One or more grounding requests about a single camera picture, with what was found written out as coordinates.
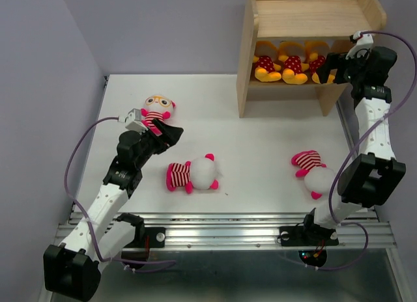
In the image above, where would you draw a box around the aluminium mounting rail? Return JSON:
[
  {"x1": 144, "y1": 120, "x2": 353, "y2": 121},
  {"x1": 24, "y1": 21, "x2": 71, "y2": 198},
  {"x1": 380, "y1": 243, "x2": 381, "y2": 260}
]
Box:
[{"x1": 51, "y1": 200, "x2": 398, "y2": 253}]

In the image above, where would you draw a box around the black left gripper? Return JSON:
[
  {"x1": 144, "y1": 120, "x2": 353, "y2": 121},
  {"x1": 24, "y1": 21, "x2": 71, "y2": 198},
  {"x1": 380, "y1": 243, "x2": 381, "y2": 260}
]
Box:
[{"x1": 135, "y1": 118, "x2": 182, "y2": 169}]

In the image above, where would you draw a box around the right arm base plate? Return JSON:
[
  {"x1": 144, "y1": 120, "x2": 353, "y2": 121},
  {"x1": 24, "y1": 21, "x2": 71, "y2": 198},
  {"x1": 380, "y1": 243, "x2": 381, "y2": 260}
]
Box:
[{"x1": 277, "y1": 226, "x2": 339, "y2": 247}]

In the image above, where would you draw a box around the white doll right face down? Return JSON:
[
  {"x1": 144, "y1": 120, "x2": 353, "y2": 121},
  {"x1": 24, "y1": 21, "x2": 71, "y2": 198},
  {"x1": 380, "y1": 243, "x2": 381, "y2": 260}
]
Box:
[{"x1": 291, "y1": 150, "x2": 336, "y2": 200}]

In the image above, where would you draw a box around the orange bear polka dot toy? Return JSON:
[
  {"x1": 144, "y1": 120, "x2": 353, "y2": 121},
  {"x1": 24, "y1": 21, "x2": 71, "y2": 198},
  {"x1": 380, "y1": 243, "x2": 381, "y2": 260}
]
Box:
[{"x1": 253, "y1": 41, "x2": 281, "y2": 83}]

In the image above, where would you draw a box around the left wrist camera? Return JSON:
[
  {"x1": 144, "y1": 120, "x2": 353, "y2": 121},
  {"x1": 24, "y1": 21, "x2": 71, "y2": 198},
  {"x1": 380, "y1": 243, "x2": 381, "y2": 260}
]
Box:
[{"x1": 117, "y1": 109, "x2": 148, "y2": 133}]

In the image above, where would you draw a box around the white doll face down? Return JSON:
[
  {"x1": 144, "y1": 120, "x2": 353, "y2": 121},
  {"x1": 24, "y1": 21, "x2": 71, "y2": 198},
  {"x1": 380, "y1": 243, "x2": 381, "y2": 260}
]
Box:
[
  {"x1": 165, "y1": 153, "x2": 220, "y2": 194},
  {"x1": 291, "y1": 150, "x2": 336, "y2": 200}
]

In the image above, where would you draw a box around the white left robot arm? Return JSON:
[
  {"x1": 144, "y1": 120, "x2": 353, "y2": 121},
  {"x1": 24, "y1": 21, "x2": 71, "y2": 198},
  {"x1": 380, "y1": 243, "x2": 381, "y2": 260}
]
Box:
[{"x1": 43, "y1": 120, "x2": 184, "y2": 301}]

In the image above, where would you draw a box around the white glasses doll striped shirt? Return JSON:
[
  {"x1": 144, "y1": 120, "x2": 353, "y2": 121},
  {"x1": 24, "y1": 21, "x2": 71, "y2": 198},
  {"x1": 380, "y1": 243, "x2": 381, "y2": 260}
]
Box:
[{"x1": 141, "y1": 95, "x2": 176, "y2": 135}]

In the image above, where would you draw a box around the wooden shelf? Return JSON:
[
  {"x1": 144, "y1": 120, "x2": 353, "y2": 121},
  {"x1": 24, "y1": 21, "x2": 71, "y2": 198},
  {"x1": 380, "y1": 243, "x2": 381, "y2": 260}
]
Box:
[{"x1": 237, "y1": 0, "x2": 386, "y2": 117}]

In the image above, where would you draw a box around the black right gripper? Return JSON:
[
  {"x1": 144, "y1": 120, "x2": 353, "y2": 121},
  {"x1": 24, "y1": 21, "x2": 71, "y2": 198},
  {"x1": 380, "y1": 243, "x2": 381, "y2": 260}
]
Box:
[{"x1": 314, "y1": 47, "x2": 368, "y2": 86}]

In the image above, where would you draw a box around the white doll centre face down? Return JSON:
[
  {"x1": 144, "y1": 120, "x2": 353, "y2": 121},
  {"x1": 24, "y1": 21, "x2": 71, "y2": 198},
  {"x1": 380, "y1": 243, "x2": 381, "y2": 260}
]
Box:
[{"x1": 165, "y1": 153, "x2": 220, "y2": 194}]

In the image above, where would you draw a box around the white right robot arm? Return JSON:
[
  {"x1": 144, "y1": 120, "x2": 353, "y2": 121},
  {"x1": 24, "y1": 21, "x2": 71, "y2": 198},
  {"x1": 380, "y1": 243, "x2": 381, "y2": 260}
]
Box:
[{"x1": 300, "y1": 46, "x2": 406, "y2": 243}]

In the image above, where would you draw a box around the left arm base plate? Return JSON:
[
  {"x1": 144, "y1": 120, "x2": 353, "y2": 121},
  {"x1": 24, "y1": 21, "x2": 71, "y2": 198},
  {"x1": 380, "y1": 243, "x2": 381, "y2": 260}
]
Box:
[{"x1": 125, "y1": 226, "x2": 166, "y2": 249}]

